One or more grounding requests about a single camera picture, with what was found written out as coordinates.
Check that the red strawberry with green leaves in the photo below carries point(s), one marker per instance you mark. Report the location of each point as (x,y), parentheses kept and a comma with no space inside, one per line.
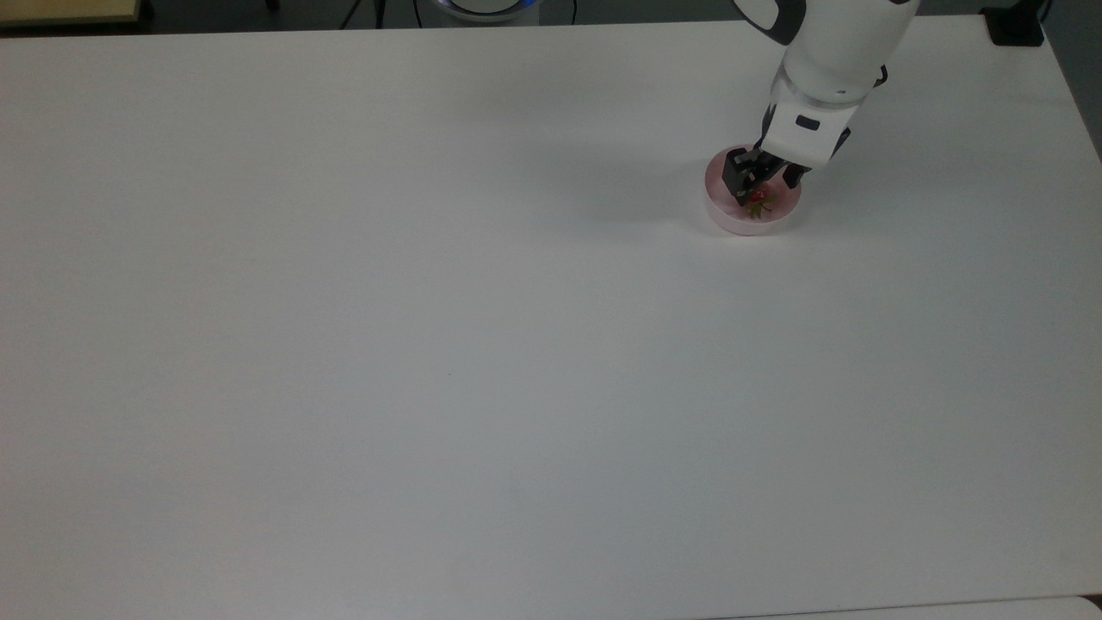
(758,201)

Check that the wooden board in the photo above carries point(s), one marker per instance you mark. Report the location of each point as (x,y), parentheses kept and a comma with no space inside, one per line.
(67,10)

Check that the black clamp block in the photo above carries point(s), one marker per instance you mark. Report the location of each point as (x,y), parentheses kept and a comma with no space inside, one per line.
(1016,24)

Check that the pink round bowl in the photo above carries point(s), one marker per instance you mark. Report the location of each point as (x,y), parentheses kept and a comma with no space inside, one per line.
(732,217)

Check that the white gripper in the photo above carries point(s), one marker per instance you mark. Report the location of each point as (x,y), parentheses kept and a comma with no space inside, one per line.
(805,129)

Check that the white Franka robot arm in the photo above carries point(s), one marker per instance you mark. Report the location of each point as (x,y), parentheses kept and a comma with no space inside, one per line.
(839,43)

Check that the black tripod legs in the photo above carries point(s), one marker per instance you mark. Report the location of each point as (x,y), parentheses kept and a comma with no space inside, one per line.
(366,12)

